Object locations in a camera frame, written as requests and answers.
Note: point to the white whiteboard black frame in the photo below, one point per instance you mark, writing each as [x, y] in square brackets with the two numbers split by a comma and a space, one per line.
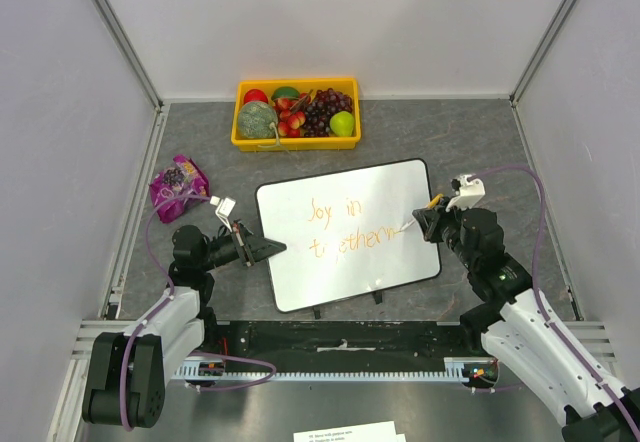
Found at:
[347, 233]

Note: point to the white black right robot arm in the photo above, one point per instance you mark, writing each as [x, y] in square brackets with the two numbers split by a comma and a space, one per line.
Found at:
[516, 325]

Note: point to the purple snack bag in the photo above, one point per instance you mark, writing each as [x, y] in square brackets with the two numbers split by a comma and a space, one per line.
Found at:
[173, 189]

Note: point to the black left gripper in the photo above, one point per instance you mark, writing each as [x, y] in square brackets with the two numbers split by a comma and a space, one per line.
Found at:
[253, 249]

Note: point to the red lychee cluster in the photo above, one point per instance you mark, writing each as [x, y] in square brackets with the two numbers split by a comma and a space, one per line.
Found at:
[291, 117]

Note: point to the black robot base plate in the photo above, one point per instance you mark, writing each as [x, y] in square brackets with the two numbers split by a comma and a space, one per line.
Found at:
[345, 346]

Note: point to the red apple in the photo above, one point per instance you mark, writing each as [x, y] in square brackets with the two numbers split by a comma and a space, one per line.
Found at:
[255, 95]

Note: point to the dark red grape bunch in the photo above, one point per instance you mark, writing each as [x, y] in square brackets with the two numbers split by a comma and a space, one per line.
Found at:
[322, 108]

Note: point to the green red mango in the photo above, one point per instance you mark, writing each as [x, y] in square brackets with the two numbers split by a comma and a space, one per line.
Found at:
[286, 92]

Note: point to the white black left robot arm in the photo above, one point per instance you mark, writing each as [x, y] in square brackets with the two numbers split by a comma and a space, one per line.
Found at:
[129, 370]

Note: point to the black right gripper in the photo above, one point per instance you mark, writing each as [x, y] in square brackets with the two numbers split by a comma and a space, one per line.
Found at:
[433, 223]

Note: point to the green striped melon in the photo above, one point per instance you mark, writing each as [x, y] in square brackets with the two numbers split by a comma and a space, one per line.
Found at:
[257, 120]

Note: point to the yellow plastic fruit tray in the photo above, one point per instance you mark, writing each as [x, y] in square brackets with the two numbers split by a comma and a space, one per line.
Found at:
[308, 89]

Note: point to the white marker pen orange tip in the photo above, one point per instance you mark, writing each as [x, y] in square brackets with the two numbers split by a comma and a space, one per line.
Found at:
[419, 212]

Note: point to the green pear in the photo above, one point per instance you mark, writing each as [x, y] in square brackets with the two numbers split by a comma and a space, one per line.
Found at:
[342, 124]

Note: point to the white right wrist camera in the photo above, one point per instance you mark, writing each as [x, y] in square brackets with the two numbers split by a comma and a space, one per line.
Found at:
[468, 191]

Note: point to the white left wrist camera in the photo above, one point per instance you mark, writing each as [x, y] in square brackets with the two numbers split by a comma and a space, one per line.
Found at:
[223, 209]

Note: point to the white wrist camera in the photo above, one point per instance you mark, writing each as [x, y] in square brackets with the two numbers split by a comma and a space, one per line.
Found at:
[468, 191]
[223, 209]

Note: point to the white paper sheet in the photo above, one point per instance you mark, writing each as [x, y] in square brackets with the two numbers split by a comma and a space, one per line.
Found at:
[372, 432]

